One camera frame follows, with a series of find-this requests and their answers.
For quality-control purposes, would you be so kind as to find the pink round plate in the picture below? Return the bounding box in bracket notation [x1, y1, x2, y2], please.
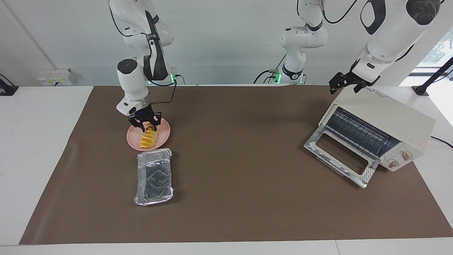
[126, 117, 171, 152]

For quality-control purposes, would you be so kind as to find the black camera stand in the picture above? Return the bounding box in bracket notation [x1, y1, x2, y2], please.
[412, 57, 453, 96]

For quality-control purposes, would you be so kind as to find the aluminium foil tray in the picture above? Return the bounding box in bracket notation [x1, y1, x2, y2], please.
[133, 148, 175, 207]

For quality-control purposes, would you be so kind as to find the black left arm gripper cable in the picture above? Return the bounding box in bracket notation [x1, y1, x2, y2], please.
[318, 0, 359, 26]

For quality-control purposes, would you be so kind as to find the brown table mat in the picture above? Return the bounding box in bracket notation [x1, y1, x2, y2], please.
[19, 85, 453, 245]

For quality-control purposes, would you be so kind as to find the yellow sliced bread loaf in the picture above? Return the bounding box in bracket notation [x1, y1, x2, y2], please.
[139, 122, 161, 149]

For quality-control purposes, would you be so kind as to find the black oven power cable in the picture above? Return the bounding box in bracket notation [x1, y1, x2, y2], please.
[430, 136, 453, 149]

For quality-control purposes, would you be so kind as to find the white wall cable conduit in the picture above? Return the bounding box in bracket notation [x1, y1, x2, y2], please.
[7, 0, 58, 71]

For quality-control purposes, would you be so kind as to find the black arm gripper cable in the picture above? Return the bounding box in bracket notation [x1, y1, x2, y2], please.
[108, 4, 178, 106]
[318, 0, 359, 26]

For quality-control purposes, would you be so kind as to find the white wall socket box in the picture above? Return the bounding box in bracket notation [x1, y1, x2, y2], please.
[37, 68, 73, 87]

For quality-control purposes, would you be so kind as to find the glass oven door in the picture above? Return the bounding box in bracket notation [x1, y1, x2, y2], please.
[304, 126, 380, 189]

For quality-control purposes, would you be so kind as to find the black table clamp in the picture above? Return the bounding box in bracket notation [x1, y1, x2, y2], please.
[0, 74, 19, 96]

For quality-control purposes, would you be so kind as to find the metal oven wire rack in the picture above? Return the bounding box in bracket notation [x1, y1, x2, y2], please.
[325, 107, 394, 159]

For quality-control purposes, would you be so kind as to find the cream white toaster oven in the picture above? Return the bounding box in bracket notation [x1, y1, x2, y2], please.
[319, 85, 436, 172]

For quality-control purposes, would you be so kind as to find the black left arm base cable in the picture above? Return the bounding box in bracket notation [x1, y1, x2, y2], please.
[253, 53, 288, 85]

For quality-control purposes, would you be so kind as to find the black right arm gripper cable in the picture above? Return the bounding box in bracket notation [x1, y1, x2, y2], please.
[108, 4, 178, 106]

